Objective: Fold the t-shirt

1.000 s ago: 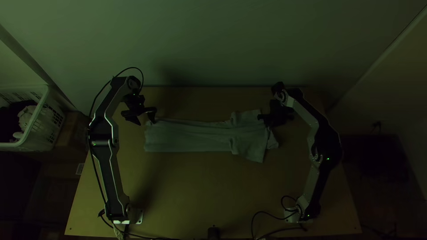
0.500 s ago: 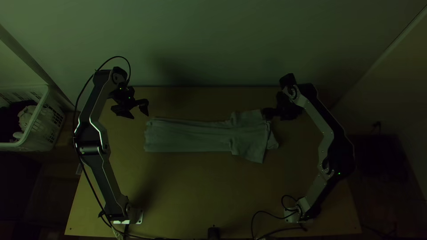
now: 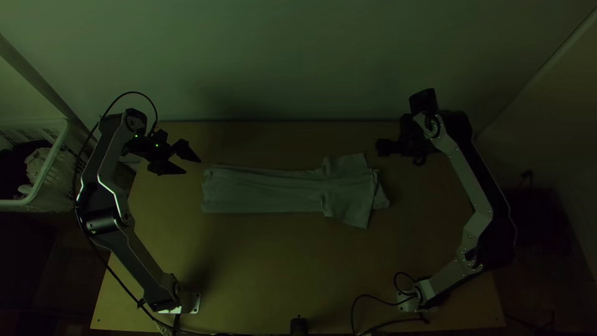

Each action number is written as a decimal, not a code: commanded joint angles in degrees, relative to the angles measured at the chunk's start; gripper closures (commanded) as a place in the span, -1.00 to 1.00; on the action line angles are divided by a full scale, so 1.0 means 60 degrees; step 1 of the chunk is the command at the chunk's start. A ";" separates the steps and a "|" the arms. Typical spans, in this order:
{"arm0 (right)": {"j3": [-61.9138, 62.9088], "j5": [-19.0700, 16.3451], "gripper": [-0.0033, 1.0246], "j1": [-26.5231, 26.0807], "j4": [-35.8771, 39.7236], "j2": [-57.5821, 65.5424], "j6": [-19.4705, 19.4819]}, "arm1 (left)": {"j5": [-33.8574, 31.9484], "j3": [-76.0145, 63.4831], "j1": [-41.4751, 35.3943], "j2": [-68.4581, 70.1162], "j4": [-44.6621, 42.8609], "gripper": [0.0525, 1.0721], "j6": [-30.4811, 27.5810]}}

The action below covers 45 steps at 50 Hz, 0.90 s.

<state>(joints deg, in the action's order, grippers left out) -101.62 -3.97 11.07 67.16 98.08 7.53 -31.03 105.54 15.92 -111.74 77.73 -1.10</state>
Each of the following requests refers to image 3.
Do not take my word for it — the grey t-shirt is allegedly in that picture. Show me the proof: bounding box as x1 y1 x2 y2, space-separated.
201 152 391 230

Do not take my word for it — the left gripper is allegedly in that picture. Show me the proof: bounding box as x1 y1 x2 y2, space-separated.
123 129 203 177

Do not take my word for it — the white laundry basket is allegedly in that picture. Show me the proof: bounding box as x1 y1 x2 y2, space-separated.
0 118 90 214

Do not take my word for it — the black cable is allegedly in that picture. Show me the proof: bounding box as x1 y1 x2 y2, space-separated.
83 232 197 336
98 91 159 137
349 271 420 336

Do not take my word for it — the heap of clothes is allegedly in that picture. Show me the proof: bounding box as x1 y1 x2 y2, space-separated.
0 139 53 200

